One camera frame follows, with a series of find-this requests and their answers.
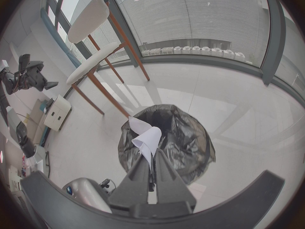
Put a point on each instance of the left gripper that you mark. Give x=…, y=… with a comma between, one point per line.
x=35, y=75

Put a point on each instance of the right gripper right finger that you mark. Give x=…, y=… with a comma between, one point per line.
x=171, y=182

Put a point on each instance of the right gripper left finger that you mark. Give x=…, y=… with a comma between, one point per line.
x=133, y=187

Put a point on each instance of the black plastic bag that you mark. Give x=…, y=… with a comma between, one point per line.
x=185, y=147

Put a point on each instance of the white paper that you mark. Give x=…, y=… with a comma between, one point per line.
x=147, y=139

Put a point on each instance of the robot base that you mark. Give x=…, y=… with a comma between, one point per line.
x=83, y=192

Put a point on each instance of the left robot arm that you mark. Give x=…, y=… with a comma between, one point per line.
x=14, y=82

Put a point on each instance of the small white cabinet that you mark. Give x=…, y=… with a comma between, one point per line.
x=57, y=113

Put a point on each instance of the blue-green curtain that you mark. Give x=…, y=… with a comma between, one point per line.
x=66, y=45

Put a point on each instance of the white chair wooden legs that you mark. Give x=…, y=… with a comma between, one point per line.
x=88, y=20

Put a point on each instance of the window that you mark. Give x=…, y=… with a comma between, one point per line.
x=190, y=20

